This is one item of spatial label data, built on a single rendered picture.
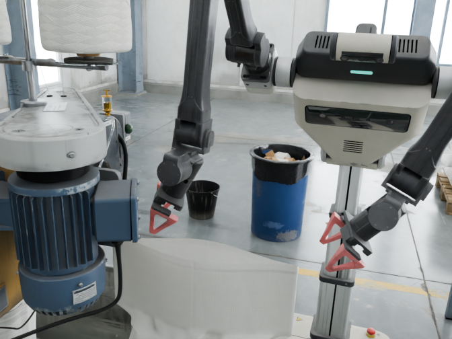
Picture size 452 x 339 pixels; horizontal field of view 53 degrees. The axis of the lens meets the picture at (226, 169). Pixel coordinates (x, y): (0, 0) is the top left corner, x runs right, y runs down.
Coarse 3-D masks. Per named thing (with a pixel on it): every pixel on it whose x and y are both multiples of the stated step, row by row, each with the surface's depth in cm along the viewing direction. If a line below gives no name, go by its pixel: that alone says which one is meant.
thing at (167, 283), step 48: (144, 240) 118; (192, 240) 118; (144, 288) 118; (192, 288) 110; (240, 288) 109; (288, 288) 109; (144, 336) 117; (192, 336) 113; (240, 336) 113; (288, 336) 114
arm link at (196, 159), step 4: (192, 156) 103; (196, 156) 104; (192, 160) 101; (196, 160) 103; (200, 160) 104; (192, 164) 101; (196, 164) 102; (200, 164) 103; (192, 168) 103; (196, 168) 103; (192, 172) 103; (196, 172) 104; (192, 176) 104; (184, 180) 105
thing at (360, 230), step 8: (368, 208) 97; (344, 216) 101; (352, 216) 103; (360, 216) 97; (352, 224) 98; (360, 224) 96; (368, 224) 95; (352, 232) 95; (360, 232) 96; (368, 232) 96; (376, 232) 96; (352, 240) 94; (360, 240) 95; (368, 240) 98; (368, 248) 96
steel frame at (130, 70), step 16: (16, 0) 605; (416, 0) 783; (432, 0) 742; (16, 16) 613; (416, 16) 755; (432, 16) 749; (16, 32) 620; (32, 32) 623; (416, 32) 762; (16, 48) 627; (32, 48) 627; (128, 64) 937; (16, 80) 643; (128, 80) 948; (16, 96) 651
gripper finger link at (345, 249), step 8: (344, 232) 97; (344, 240) 95; (344, 248) 93; (352, 248) 95; (336, 256) 95; (352, 256) 94; (360, 256) 95; (328, 264) 98; (344, 264) 97; (352, 264) 96; (360, 264) 95
